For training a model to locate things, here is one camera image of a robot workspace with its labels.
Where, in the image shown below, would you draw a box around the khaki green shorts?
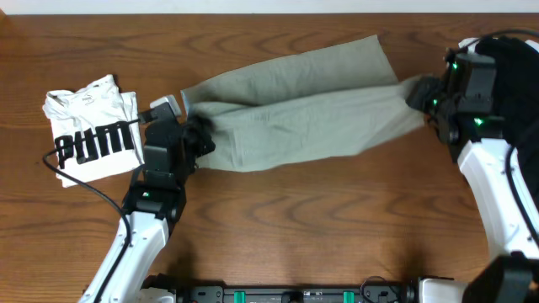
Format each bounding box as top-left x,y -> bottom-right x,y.
181,35 -> 424,173

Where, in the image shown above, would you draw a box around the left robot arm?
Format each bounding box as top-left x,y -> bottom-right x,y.
80,116 -> 215,303

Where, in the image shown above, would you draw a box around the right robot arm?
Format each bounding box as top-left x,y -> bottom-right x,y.
406,77 -> 538,302

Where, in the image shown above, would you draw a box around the white garment under pile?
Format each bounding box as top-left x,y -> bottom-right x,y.
458,37 -> 539,53

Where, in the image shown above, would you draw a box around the black garment with red tag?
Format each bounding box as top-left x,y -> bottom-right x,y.
475,36 -> 538,202

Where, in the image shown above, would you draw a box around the white Puma t-shirt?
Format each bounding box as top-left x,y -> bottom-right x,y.
42,74 -> 144,183

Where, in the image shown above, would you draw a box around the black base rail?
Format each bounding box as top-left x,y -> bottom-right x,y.
178,283 -> 414,303

